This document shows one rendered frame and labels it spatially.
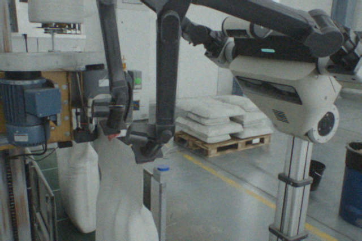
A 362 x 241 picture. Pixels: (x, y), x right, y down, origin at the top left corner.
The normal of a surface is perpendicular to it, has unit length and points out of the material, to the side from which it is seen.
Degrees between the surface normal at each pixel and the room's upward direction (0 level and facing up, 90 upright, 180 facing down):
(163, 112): 112
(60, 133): 90
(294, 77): 40
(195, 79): 90
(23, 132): 91
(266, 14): 119
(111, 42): 99
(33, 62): 90
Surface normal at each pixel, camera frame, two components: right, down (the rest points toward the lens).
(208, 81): 0.54, 0.24
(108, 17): 0.36, 0.46
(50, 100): 0.85, 0.17
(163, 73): 0.06, 0.74
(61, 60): 0.95, 0.11
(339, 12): -0.84, 0.11
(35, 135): 0.71, 0.23
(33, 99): -0.55, 0.20
